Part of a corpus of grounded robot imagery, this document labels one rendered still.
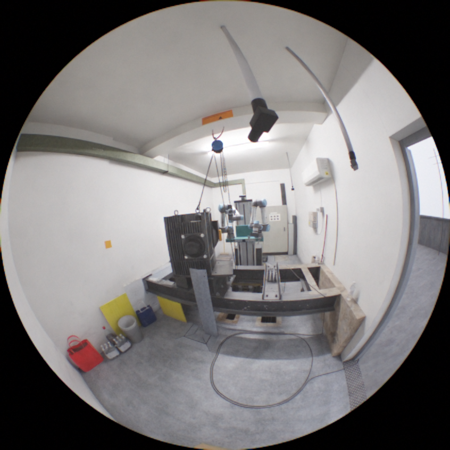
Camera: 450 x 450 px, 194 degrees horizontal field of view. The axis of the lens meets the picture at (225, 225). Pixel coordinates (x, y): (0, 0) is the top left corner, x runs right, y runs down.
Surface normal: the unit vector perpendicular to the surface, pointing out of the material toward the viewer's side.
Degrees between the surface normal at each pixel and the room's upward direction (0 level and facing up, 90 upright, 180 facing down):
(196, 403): 0
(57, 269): 90
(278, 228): 90
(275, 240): 90
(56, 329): 90
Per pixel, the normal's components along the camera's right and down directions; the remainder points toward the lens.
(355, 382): -0.09, -0.99
